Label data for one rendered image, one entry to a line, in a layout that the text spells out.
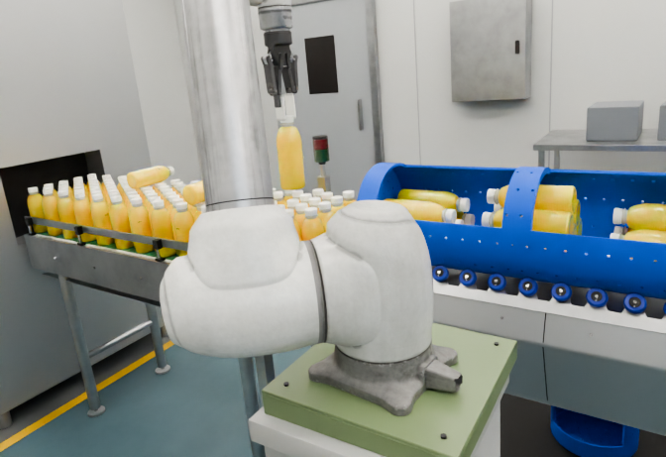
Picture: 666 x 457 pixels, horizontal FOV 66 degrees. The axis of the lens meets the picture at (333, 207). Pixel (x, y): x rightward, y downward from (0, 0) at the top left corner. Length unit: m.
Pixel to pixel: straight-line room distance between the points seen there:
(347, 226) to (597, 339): 0.78
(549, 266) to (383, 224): 0.64
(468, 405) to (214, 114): 0.54
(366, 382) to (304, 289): 0.18
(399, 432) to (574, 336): 0.69
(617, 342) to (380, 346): 0.70
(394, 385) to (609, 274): 0.64
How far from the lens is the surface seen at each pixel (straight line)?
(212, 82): 0.76
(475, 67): 4.53
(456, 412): 0.79
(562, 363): 1.40
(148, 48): 6.41
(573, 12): 4.60
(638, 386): 1.40
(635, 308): 1.32
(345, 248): 0.72
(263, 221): 0.71
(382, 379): 0.80
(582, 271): 1.28
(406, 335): 0.77
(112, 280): 2.26
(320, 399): 0.82
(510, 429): 2.22
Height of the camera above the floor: 1.51
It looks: 15 degrees down
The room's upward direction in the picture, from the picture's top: 5 degrees counter-clockwise
